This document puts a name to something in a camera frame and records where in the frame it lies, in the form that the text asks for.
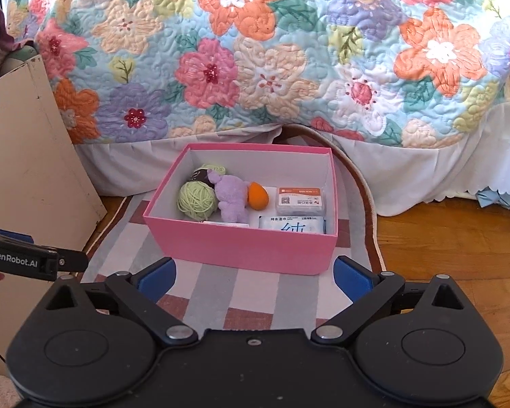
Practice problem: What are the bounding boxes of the blue wet wipes pack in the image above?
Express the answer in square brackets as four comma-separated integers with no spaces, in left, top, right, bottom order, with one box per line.
[259,216,325,234]

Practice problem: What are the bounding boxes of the white tissue pack bear print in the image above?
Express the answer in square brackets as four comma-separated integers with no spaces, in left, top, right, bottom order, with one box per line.
[202,220,250,228]

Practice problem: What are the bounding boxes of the green yarn ball black label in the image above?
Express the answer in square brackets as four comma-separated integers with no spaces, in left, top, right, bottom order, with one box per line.
[177,164,226,222]

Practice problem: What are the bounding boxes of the orange label clear plastic box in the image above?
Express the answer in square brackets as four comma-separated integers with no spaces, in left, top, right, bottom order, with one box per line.
[276,187,325,217]

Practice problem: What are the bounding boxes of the purple plush bear toy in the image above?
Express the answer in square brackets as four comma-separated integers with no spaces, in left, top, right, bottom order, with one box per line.
[208,170,249,224]

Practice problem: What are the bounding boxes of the orange sponge ball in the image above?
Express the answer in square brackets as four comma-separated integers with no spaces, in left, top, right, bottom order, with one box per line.
[248,182,270,211]

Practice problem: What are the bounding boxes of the checkered plush floor rug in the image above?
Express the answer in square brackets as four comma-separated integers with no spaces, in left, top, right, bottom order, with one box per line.
[83,126,385,332]

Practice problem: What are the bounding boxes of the pink cardboard storage box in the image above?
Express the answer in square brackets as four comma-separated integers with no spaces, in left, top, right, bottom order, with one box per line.
[143,143,338,275]

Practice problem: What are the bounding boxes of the papers under bed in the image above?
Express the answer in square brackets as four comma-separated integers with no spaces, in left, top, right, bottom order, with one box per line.
[475,188,510,210]

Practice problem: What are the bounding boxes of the floral quilted bedspread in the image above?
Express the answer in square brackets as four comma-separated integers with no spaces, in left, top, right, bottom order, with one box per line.
[7,0,510,216]

